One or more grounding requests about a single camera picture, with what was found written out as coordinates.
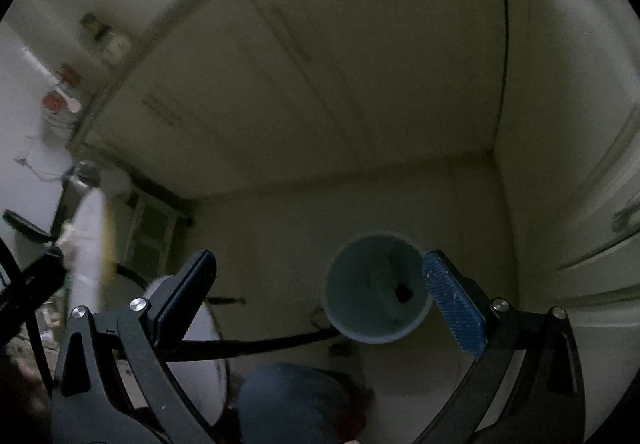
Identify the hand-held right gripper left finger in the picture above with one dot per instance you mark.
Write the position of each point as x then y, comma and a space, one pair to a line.
187, 291

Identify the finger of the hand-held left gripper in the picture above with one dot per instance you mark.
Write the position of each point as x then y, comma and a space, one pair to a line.
47, 266
30, 226

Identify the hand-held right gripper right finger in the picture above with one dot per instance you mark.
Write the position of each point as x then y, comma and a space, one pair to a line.
452, 309

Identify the grey round waste bin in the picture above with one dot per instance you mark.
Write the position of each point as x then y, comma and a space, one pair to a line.
360, 284

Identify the white rack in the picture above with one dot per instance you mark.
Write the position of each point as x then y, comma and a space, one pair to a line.
150, 229

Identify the silver kitchen appliance black lid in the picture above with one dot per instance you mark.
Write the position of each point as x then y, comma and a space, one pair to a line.
85, 173

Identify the black table base bar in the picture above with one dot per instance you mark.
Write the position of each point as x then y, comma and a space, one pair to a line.
260, 344

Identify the red container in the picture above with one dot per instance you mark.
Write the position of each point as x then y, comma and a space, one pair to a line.
54, 103

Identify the person's leg in blue jeans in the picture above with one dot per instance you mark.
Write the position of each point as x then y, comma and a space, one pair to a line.
300, 404

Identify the white panelled corner cabinet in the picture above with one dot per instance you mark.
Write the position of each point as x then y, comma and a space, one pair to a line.
565, 124

